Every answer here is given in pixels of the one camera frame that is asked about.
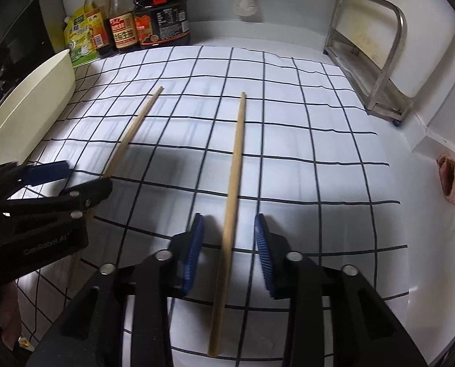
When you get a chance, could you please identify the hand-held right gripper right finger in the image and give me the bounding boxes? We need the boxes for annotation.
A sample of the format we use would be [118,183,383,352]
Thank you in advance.
[253,213,429,367]

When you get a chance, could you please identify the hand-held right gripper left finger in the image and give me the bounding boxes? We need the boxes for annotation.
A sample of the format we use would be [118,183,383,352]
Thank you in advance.
[27,213,206,367]

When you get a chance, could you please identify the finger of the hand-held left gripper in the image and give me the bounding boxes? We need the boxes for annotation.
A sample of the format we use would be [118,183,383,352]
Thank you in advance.
[0,178,114,223]
[0,161,71,199]

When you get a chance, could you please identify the tan wooden chopstick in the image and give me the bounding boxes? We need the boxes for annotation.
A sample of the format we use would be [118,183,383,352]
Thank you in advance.
[207,92,247,358]
[67,86,165,296]

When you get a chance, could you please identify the cream round tray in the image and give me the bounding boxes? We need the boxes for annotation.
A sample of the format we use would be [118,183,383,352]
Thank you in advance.
[0,48,77,169]

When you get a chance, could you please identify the person's left hand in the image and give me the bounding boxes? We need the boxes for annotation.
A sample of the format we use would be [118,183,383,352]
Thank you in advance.
[0,280,23,352]

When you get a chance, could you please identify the white black-checked cloth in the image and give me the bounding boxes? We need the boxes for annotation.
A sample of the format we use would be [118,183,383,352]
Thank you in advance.
[15,45,410,361]

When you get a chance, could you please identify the black gas stove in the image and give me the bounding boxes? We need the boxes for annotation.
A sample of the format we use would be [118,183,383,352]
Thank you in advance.
[0,0,62,123]

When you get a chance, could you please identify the yellow seasoning pouch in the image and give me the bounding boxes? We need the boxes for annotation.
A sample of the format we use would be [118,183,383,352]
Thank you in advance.
[63,11,100,69]

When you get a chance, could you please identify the yellow-capped vinegar bottle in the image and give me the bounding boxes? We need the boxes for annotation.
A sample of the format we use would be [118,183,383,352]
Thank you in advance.
[84,0,114,59]

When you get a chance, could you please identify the yellow-capped soy sauce bottle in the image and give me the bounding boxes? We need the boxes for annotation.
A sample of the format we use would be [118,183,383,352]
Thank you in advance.
[104,0,140,54]

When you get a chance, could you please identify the large red-capped soy sauce bottle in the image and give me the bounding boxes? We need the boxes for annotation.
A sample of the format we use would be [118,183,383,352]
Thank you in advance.
[129,0,191,50]

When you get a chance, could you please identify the metal cutting board rack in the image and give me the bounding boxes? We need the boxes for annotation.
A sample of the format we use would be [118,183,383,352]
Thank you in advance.
[324,0,411,127]

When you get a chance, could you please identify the white cutting board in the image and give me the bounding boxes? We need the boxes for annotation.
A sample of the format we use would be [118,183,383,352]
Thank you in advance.
[336,0,455,99]

